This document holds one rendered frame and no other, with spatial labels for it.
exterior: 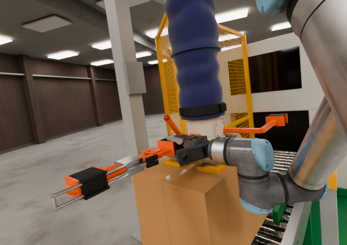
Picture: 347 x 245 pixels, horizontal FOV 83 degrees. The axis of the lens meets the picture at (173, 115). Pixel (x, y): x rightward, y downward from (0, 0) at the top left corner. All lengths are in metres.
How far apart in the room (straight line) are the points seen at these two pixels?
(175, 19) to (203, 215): 0.78
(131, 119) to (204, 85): 1.15
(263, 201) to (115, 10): 1.85
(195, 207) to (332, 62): 0.63
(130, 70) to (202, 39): 1.09
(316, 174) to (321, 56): 0.42
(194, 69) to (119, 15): 1.30
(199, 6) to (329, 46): 0.76
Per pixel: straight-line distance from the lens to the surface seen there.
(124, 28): 2.03
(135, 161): 0.64
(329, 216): 1.19
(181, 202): 0.78
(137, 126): 1.93
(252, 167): 0.61
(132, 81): 1.87
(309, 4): 0.24
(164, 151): 0.73
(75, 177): 0.59
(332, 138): 0.51
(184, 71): 0.90
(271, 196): 0.66
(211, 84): 0.90
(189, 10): 0.93
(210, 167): 0.84
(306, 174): 0.61
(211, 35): 0.94
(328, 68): 0.21
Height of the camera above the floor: 1.42
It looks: 6 degrees down
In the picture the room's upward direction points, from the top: 7 degrees counter-clockwise
